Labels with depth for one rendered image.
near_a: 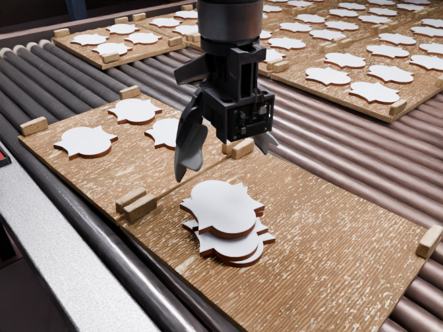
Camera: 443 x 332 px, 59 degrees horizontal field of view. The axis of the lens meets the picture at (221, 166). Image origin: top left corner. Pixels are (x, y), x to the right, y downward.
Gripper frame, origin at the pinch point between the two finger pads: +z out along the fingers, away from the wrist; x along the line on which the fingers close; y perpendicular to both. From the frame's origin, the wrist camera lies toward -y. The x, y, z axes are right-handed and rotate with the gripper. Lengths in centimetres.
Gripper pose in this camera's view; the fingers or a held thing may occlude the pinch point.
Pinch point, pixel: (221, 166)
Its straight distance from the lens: 58.9
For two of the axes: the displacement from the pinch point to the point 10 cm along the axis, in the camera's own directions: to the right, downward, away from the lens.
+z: 0.0, 8.2, 5.7
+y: 4.8, 5.0, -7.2
